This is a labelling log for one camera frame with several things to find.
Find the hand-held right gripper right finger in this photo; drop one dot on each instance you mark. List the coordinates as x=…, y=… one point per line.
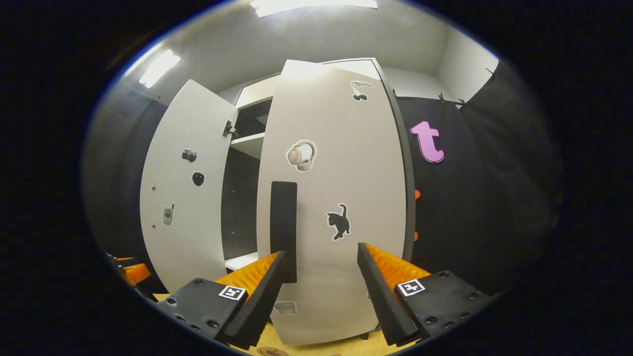
x=383, y=301

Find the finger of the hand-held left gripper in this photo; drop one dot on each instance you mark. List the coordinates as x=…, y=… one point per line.
x=121, y=258
x=138, y=273

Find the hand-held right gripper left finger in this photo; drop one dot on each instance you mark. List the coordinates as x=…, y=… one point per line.
x=262, y=301

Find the white cabinet door cat sticker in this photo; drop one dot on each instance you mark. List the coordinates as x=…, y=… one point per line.
x=346, y=173

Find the white cabinet shelf board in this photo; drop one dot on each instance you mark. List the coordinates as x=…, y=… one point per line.
x=249, y=144
x=242, y=261

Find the black backdrop cloth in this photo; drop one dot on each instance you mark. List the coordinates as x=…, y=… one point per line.
x=484, y=198

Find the metal door hinge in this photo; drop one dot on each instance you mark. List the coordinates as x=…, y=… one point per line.
x=230, y=129

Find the ceiling light panel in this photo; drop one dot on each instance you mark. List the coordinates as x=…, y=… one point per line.
x=311, y=6
x=159, y=68

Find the white cabinet top panel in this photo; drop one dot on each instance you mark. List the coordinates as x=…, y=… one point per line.
x=254, y=94

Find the white cabinet door camera sticker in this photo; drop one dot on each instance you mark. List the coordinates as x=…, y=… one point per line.
x=183, y=222

